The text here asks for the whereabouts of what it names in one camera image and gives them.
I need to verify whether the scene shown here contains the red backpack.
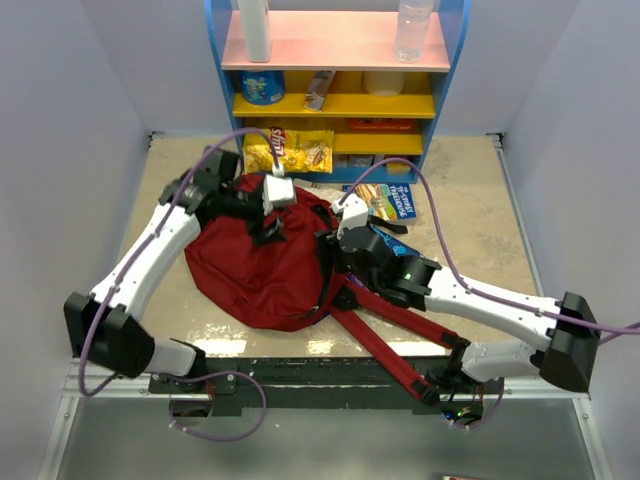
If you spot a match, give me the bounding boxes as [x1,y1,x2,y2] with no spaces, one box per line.
[185,174,440,405]

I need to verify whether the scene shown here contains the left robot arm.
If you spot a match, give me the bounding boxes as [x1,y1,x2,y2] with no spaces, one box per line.
[63,148,295,392]

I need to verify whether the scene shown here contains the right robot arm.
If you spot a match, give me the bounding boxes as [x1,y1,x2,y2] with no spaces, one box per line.
[316,226,600,393]

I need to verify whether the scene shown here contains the yellow Lays chips bag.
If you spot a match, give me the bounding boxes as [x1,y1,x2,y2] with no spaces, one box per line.
[243,126,334,173]

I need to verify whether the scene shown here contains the purple book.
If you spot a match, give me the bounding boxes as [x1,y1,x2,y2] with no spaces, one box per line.
[347,273,366,287]

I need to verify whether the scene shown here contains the blue pencil case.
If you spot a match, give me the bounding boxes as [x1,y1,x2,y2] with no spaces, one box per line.
[372,226,424,258]

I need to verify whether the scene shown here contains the blue Treehouse book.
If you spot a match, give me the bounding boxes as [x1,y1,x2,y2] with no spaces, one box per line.
[355,183,417,224]

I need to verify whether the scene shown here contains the white coffee cover book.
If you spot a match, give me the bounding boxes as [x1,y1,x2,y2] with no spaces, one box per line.
[294,179,344,203]

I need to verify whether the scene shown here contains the yellow small box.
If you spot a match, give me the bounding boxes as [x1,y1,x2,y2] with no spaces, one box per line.
[386,156,412,175]

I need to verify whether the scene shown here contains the white small carton boxes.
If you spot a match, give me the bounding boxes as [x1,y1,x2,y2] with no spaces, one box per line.
[333,154,385,168]

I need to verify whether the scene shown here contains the blue snack canister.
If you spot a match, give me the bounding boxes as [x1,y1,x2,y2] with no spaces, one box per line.
[239,70,286,106]

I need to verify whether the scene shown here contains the red flat snack box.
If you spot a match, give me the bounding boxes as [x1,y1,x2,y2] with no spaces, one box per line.
[347,118,416,132]

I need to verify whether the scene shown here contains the brown wrapped snack bar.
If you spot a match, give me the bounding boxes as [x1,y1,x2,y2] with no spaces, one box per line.
[303,70,336,112]

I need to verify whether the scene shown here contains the cream white jar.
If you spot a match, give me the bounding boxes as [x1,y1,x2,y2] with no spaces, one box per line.
[362,71,406,97]

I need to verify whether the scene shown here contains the blue shelf unit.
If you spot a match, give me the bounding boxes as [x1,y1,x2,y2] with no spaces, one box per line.
[204,1,472,167]

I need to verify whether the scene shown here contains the white tall bottle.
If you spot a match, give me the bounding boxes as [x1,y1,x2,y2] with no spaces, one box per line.
[238,0,271,63]

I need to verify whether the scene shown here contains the clear plastic water bottle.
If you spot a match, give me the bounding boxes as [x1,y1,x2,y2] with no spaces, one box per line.
[392,0,435,63]

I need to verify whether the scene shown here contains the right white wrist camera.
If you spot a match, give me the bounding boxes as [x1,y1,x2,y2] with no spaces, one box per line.
[331,194,369,239]

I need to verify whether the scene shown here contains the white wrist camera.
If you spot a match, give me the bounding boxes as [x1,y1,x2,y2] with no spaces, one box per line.
[262,166,296,215]
[331,194,369,239]

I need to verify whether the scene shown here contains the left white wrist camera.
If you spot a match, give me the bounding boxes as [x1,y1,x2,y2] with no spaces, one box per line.
[262,166,296,215]

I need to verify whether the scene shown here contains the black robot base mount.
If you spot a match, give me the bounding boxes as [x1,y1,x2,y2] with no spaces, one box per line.
[149,357,501,426]

